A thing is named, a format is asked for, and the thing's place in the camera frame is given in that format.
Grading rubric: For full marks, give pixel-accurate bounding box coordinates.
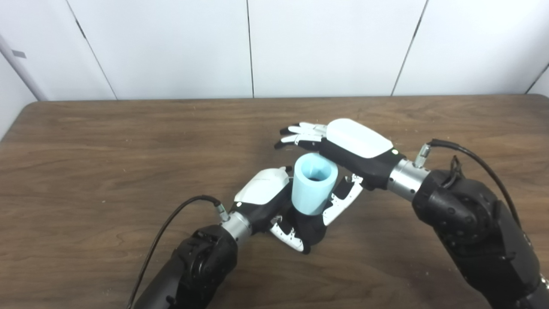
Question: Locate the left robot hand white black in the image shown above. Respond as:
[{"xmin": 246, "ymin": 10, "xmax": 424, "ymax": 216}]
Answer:
[{"xmin": 231, "ymin": 167, "xmax": 317, "ymax": 254}]

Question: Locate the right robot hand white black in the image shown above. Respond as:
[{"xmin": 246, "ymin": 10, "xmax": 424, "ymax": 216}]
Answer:
[{"xmin": 274, "ymin": 118, "xmax": 406, "ymax": 227}]

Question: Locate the light-blue hose piece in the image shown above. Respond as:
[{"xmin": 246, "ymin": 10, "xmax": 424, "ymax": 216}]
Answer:
[{"xmin": 292, "ymin": 154, "xmax": 339, "ymax": 216}]

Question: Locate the black flared nozzle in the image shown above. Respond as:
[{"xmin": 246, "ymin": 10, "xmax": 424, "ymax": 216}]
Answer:
[{"xmin": 283, "ymin": 206, "xmax": 331, "ymax": 254}]

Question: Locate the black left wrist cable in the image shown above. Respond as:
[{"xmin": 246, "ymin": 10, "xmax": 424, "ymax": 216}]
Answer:
[{"xmin": 127, "ymin": 195, "xmax": 230, "ymax": 309}]

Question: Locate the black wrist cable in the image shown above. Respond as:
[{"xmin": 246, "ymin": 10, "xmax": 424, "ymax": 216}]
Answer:
[
  {"xmin": 127, "ymin": 195, "xmax": 230, "ymax": 309},
  {"xmin": 414, "ymin": 138, "xmax": 522, "ymax": 228}
]

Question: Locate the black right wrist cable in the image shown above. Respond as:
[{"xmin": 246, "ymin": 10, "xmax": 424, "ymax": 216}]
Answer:
[{"xmin": 414, "ymin": 138, "xmax": 522, "ymax": 228}]

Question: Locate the white wall corner post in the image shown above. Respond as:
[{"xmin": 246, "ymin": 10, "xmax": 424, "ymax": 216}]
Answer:
[{"xmin": 0, "ymin": 33, "xmax": 47, "ymax": 102}]

